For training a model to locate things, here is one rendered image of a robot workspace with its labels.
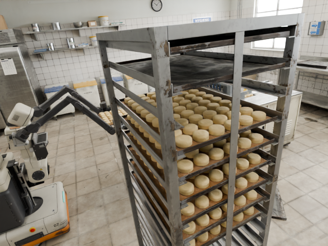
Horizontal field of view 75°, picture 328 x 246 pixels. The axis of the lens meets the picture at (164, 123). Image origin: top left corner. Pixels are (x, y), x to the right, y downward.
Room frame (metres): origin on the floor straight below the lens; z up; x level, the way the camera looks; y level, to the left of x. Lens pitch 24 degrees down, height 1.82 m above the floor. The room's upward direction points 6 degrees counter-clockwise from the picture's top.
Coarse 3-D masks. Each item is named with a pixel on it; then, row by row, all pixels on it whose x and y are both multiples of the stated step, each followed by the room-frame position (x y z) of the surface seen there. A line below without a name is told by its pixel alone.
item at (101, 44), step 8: (104, 48) 1.03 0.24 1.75; (104, 56) 1.03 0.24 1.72; (104, 64) 1.03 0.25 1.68; (104, 72) 1.02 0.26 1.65; (112, 88) 1.03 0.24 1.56; (112, 96) 1.03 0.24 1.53; (112, 104) 1.03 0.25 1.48; (112, 112) 1.02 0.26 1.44; (120, 128) 1.03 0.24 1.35; (120, 136) 1.03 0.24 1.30; (120, 144) 1.02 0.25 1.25; (120, 152) 1.03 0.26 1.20; (128, 168) 1.03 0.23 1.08; (128, 176) 1.03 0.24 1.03; (128, 184) 1.03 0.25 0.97; (128, 192) 1.02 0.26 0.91; (136, 208) 1.03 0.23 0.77; (136, 216) 1.03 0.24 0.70; (136, 224) 1.03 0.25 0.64; (136, 232) 1.03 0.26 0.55
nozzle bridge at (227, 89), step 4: (220, 84) 2.53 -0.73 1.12; (224, 84) 2.34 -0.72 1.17; (228, 84) 2.28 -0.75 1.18; (208, 88) 2.67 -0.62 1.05; (220, 88) 2.53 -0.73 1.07; (224, 88) 2.46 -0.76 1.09; (228, 88) 2.27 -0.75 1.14; (244, 88) 2.33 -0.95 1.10; (220, 92) 2.45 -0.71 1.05; (224, 92) 2.43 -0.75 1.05; (228, 92) 2.26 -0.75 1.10; (244, 92) 2.33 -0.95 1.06; (248, 92) 2.36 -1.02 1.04; (244, 96) 2.33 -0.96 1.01; (244, 100) 2.33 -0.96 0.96
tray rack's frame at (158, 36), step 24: (192, 24) 0.51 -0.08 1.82; (216, 24) 0.53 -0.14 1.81; (240, 24) 0.57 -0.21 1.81; (264, 24) 0.60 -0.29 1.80; (288, 24) 0.64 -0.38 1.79; (240, 48) 0.58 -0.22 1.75; (288, 48) 0.67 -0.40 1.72; (168, 72) 0.48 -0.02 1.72; (240, 72) 0.58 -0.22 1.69; (288, 72) 0.66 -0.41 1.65; (168, 96) 0.48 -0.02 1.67; (240, 96) 0.58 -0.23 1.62; (288, 96) 0.66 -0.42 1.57; (168, 120) 0.47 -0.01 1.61; (168, 144) 0.47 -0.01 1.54; (168, 168) 0.47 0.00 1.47; (168, 192) 0.48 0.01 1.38; (264, 240) 0.66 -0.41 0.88
